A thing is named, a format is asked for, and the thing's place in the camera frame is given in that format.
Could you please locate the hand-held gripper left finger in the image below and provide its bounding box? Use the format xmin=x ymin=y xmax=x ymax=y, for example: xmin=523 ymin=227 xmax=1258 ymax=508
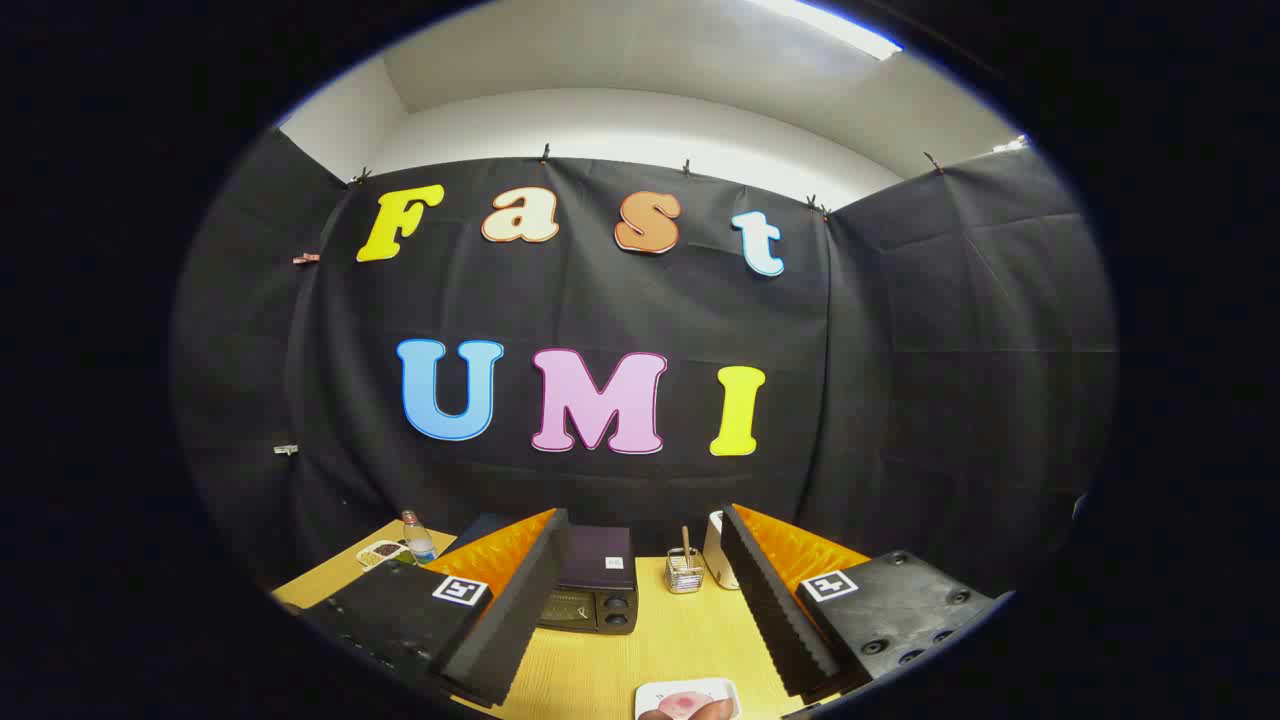
xmin=300 ymin=508 xmax=572 ymax=709

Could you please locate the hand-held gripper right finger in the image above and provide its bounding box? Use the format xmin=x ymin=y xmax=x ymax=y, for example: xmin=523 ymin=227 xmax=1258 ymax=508
xmin=720 ymin=503 xmax=1001 ymax=701

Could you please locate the black toaster oven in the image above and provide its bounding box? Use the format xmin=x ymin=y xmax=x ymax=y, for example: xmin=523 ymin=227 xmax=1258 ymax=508
xmin=445 ymin=513 xmax=641 ymax=636

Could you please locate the white square plate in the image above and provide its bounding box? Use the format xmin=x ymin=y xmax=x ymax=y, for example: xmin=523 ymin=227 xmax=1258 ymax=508
xmin=635 ymin=678 xmax=743 ymax=720

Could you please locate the white pop-up toaster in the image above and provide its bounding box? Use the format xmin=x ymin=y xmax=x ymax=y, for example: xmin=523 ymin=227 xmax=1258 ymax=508
xmin=702 ymin=510 xmax=742 ymax=591

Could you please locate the clear plastic water bottle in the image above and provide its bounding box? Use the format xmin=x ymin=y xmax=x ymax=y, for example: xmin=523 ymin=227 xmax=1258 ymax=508
xmin=402 ymin=510 xmax=437 ymax=564

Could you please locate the wire mesh utensil holder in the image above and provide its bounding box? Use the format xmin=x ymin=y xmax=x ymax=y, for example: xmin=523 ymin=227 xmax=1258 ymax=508
xmin=665 ymin=548 xmax=706 ymax=595

